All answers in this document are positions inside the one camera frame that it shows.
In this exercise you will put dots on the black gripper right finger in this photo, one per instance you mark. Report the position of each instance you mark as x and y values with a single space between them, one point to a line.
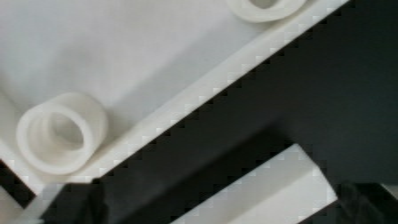
368 203

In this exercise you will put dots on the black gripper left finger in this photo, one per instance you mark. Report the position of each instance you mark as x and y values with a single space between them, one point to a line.
79 206

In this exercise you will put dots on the white square table top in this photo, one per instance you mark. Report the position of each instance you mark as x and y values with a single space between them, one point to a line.
150 53

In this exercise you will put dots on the white U-shaped obstacle fence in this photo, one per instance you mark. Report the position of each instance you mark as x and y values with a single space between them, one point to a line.
276 196

